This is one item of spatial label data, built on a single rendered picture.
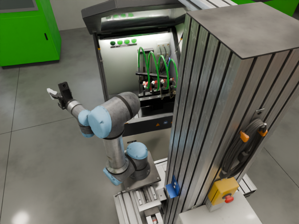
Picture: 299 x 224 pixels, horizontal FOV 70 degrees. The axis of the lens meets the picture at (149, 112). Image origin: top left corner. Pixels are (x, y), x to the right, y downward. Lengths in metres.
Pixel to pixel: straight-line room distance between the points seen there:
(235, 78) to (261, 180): 2.39
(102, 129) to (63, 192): 1.86
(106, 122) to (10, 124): 2.80
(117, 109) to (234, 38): 0.49
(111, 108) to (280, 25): 0.58
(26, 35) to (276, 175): 4.17
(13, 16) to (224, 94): 3.89
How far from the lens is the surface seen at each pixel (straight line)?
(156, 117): 1.78
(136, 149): 1.19
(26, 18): 4.14
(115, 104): 0.83
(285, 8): 5.83
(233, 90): 0.51
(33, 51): 4.39
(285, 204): 2.80
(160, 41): 1.98
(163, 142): 2.07
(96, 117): 0.81
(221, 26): 0.58
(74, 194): 2.57
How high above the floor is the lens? 2.25
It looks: 46 degrees down
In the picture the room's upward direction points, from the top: 1 degrees clockwise
